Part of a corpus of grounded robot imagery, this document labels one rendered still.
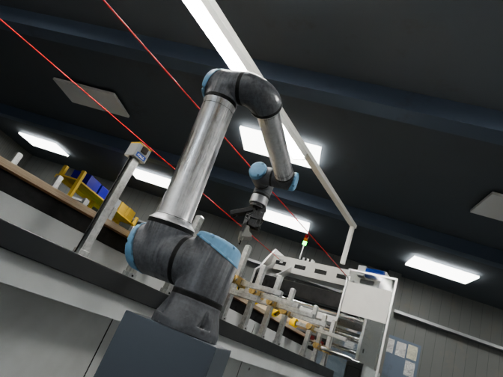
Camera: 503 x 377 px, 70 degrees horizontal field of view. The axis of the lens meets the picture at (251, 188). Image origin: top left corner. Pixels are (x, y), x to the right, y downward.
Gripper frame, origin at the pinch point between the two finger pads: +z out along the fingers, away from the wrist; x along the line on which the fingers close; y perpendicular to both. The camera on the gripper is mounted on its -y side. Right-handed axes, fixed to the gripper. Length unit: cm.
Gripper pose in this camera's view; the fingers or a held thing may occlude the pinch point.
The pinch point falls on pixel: (238, 240)
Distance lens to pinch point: 175.1
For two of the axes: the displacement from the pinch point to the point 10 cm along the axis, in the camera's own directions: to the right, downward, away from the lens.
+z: -3.5, 8.6, -3.7
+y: 9.4, 3.1, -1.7
